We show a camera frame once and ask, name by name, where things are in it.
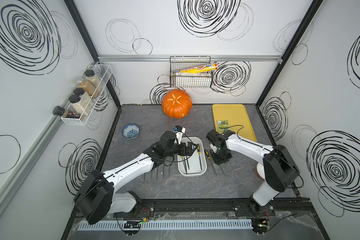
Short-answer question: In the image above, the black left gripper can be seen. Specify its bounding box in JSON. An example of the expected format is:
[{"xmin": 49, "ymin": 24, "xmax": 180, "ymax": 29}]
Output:
[{"xmin": 164, "ymin": 141, "xmax": 197, "ymax": 158}]

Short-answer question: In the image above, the white storage box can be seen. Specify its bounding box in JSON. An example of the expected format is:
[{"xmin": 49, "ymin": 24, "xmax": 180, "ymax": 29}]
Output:
[{"xmin": 177, "ymin": 137, "xmax": 207, "ymax": 178}]

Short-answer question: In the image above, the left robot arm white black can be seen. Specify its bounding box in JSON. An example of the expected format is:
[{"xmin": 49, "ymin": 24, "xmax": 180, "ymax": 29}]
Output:
[{"xmin": 74, "ymin": 131, "xmax": 199, "ymax": 225}]

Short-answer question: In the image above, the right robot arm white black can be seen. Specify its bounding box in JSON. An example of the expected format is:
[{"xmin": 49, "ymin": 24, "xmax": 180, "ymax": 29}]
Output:
[{"xmin": 206, "ymin": 130, "xmax": 300, "ymax": 207}]

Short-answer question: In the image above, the green snack packet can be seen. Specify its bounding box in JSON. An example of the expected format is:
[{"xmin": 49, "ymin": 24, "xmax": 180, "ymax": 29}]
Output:
[{"xmin": 217, "ymin": 120, "xmax": 230, "ymax": 132}]

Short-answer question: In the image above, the yellow plastic tray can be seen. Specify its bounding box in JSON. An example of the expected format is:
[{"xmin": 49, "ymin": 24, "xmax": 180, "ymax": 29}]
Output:
[{"xmin": 212, "ymin": 104, "xmax": 257, "ymax": 142}]

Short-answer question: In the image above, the orange pumpkin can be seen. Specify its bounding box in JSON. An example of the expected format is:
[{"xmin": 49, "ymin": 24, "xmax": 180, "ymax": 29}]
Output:
[{"xmin": 162, "ymin": 89, "xmax": 193, "ymax": 119}]

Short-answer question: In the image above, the blue patterned ceramic bowl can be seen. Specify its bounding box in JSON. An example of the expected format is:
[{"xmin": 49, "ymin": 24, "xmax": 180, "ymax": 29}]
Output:
[{"xmin": 122, "ymin": 124, "xmax": 140, "ymax": 139}]

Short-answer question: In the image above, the yellow snack package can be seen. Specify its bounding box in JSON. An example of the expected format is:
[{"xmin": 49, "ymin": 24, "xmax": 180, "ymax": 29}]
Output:
[{"xmin": 177, "ymin": 63, "xmax": 218, "ymax": 74}]

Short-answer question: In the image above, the spice jar white powder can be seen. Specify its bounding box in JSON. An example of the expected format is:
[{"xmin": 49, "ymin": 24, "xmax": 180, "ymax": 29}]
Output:
[{"xmin": 73, "ymin": 88, "xmax": 93, "ymax": 109}]

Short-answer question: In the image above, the spice jar brown powder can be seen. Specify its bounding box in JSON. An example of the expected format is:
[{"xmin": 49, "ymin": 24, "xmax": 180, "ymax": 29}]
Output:
[{"xmin": 76, "ymin": 79, "xmax": 100, "ymax": 99}]

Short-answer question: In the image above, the spice jar pale powder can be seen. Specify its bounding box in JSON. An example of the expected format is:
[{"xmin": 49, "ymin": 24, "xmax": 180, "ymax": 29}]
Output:
[{"xmin": 69, "ymin": 94, "xmax": 90, "ymax": 116}]

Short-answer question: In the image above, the spice jar beige powder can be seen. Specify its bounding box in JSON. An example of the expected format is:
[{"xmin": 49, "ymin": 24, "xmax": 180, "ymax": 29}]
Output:
[{"xmin": 84, "ymin": 70, "xmax": 102, "ymax": 90}]

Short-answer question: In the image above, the small dark sauce bottle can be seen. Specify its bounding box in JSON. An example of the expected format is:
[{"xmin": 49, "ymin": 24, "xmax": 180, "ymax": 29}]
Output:
[{"xmin": 53, "ymin": 106, "xmax": 81, "ymax": 119}]

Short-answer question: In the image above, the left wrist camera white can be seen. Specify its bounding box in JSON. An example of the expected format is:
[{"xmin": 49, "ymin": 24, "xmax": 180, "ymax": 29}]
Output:
[{"xmin": 174, "ymin": 126, "xmax": 186, "ymax": 145}]

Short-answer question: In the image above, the white slotted cable duct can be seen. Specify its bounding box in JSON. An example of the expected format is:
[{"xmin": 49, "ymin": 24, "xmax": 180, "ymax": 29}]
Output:
[{"xmin": 78, "ymin": 219, "xmax": 253, "ymax": 231}]

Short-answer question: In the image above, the black wire wall basket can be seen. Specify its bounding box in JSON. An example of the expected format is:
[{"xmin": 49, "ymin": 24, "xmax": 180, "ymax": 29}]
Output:
[{"xmin": 170, "ymin": 56, "xmax": 212, "ymax": 88}]

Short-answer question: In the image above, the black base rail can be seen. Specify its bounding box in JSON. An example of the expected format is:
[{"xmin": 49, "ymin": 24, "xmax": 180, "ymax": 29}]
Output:
[{"xmin": 74, "ymin": 197, "xmax": 313, "ymax": 218}]

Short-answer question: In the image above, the clear acrylic wall shelf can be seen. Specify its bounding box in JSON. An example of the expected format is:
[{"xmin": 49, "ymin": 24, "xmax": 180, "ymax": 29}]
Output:
[{"xmin": 61, "ymin": 64, "xmax": 113, "ymax": 128}]

